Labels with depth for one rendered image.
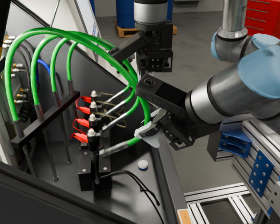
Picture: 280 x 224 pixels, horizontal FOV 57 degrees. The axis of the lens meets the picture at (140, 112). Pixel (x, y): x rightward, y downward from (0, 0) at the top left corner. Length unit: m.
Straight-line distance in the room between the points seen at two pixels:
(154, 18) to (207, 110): 0.25
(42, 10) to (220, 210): 1.43
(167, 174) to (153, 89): 0.42
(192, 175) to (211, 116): 1.76
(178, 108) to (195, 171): 1.77
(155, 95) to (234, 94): 0.15
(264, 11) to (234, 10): 3.70
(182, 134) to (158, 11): 0.27
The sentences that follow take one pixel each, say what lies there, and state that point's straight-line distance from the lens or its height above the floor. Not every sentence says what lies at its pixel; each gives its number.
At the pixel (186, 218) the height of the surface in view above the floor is 0.96.
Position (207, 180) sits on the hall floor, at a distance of 2.18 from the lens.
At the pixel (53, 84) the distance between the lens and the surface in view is 0.89.
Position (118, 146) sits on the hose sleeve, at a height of 1.14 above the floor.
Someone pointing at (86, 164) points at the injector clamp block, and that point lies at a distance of 0.85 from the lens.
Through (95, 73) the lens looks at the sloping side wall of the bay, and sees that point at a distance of 1.03.
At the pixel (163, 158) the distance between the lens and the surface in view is 0.90.
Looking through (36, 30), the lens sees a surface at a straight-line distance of 0.61.
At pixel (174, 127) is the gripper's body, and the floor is 1.27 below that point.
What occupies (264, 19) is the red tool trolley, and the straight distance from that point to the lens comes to 4.78.
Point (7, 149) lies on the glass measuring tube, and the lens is 0.89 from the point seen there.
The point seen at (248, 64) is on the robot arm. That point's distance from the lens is 0.39.
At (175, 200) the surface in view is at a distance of 0.79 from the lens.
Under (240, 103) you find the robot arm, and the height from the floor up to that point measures 1.37.
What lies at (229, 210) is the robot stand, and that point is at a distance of 1.77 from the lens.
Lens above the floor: 1.56
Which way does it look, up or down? 33 degrees down
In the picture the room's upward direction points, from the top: straight up
